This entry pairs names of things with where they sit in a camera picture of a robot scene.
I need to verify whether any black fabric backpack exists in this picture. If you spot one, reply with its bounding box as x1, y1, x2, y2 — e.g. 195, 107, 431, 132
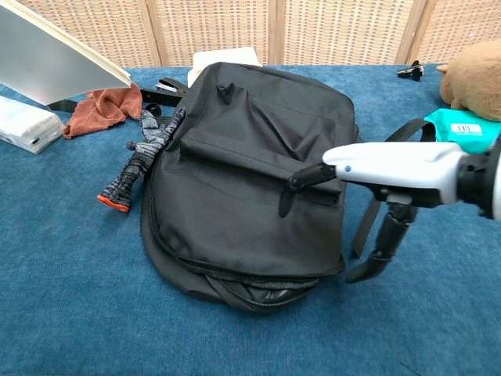
139, 61, 436, 314

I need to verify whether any clear white plastic packet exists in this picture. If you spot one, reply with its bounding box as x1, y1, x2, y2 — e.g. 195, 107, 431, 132
0, 95, 66, 155

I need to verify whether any green wet wipes pack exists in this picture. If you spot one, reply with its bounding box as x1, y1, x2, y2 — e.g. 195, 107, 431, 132
424, 108, 501, 154

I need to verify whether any white spiral notebook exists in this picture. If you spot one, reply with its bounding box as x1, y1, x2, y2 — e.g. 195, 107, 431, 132
0, 0, 132, 107

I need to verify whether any blue carpet table cover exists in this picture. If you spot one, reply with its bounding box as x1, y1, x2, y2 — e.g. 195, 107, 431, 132
0, 62, 501, 376

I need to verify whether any black stapler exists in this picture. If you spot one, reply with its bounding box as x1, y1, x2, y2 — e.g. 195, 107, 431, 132
139, 77, 189, 109

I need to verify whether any grey knit glove orange cuff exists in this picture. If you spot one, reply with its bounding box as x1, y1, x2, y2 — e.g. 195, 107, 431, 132
96, 106, 187, 213

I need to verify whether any brown plush toy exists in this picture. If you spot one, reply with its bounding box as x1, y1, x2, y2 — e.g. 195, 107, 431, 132
436, 38, 501, 122

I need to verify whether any black binder clip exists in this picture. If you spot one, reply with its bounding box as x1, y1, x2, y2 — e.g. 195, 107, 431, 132
397, 60, 426, 82

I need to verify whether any wicker folding screen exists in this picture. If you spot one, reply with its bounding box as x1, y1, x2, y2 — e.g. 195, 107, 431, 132
15, 0, 501, 70

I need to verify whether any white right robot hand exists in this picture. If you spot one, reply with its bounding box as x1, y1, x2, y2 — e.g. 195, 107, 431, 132
277, 141, 467, 284

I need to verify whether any brown rumpled cloth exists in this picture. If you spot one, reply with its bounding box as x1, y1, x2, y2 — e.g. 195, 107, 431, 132
62, 82, 144, 140

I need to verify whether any cream white box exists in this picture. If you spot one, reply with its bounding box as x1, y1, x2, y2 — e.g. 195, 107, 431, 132
186, 47, 264, 88

